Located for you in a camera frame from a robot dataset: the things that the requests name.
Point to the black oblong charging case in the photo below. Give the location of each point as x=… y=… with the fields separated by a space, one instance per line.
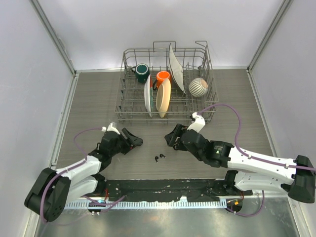
x=138 y=141

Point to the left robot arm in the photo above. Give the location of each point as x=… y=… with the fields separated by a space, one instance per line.
x=55 y=188

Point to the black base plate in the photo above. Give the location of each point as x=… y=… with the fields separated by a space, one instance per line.
x=168 y=190

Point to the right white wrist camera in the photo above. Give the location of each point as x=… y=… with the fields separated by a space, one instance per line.
x=197 y=124

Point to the orange mug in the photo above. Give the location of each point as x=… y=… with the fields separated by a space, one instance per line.
x=160 y=78

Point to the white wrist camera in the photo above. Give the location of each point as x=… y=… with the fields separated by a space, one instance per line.
x=197 y=124
x=111 y=127

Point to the white slotted cable duct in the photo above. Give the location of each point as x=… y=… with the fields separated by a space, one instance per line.
x=124 y=205

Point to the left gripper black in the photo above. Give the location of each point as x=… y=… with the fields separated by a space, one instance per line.
x=128 y=146

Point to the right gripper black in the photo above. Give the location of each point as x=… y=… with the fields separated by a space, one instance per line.
x=172 y=137

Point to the dark green mug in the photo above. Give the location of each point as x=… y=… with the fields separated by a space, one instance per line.
x=141 y=72

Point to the grey wire dish rack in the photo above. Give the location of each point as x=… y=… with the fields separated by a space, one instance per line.
x=194 y=62

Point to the white green plate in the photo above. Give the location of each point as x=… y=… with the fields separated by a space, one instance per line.
x=148 y=96

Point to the beige bowl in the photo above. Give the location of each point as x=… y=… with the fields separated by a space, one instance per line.
x=163 y=98

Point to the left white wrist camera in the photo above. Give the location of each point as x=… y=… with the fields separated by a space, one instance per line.
x=111 y=127

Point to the white upright plate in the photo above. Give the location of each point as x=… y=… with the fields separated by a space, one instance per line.
x=176 y=69

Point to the striped round bowl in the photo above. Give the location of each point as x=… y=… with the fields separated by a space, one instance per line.
x=198 y=87

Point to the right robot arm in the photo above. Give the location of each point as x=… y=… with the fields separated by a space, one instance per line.
x=249 y=170

